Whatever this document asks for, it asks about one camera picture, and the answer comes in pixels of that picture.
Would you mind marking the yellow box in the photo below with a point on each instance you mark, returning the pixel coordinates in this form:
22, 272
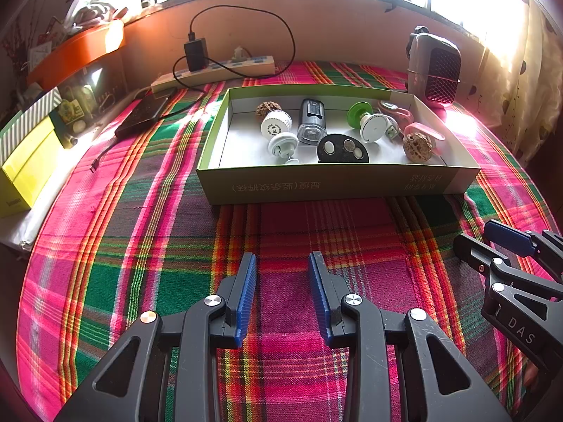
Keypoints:
26, 162

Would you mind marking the white plastic bag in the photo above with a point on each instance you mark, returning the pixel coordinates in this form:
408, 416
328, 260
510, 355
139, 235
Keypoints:
90, 2

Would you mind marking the white power strip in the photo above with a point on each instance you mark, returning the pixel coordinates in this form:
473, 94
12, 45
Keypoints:
220, 72

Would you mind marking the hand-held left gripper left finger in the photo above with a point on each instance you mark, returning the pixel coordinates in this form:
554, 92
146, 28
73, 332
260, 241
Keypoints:
246, 299

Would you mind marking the green and white spool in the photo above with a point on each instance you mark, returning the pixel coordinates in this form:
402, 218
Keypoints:
367, 121

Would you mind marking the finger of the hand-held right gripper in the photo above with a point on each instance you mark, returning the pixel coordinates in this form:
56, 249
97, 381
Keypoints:
506, 235
473, 250

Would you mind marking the cream dotted curtain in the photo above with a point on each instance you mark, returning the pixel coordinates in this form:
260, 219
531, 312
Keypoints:
523, 74

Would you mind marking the white round ribbed cap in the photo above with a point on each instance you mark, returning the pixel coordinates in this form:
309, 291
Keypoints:
275, 125

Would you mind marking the green cardboard box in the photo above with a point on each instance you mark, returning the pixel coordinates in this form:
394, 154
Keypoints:
334, 184

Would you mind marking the grey space heater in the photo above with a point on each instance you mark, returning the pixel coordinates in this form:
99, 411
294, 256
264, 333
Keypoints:
433, 70

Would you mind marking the orange shelf with clutter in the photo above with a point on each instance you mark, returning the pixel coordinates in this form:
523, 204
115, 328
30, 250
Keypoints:
79, 48

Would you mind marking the black shaver with clear cap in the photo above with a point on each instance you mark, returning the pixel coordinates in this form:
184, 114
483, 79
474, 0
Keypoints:
311, 121

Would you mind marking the black oval button-cell plate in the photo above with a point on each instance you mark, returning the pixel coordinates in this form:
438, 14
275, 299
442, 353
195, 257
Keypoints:
343, 147

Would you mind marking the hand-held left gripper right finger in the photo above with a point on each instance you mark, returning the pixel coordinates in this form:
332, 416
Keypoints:
319, 299

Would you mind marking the black charger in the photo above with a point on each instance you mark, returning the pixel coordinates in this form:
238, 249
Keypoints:
195, 55

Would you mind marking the pink green plaid tablecloth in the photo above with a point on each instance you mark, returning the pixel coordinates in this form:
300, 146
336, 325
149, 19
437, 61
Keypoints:
132, 250

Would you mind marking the white USB plug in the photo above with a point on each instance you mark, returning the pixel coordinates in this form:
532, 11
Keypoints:
393, 132

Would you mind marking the green striped box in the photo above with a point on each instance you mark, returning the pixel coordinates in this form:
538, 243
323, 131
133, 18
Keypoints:
31, 114

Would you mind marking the black power bank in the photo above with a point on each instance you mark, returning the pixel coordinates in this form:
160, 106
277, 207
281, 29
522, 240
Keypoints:
143, 114

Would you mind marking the brown walnut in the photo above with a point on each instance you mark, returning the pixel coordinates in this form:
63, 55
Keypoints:
268, 107
415, 143

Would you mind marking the glass tank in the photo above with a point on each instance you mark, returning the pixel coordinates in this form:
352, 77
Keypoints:
88, 88

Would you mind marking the dry red branches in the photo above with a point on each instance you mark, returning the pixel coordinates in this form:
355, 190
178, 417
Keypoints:
17, 39

